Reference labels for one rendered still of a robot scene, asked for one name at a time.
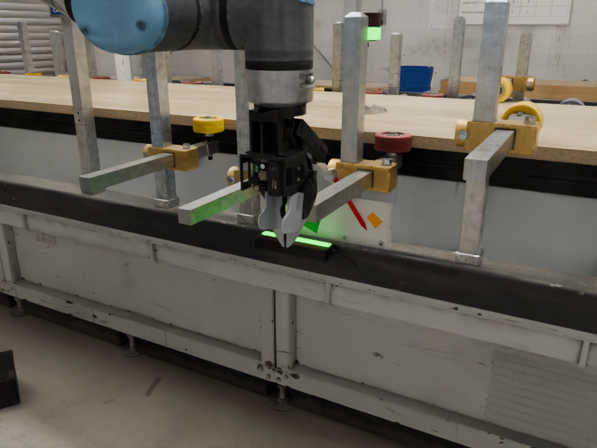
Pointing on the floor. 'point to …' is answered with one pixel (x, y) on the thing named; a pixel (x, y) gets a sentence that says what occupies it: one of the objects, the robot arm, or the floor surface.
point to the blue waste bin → (416, 78)
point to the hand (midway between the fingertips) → (288, 236)
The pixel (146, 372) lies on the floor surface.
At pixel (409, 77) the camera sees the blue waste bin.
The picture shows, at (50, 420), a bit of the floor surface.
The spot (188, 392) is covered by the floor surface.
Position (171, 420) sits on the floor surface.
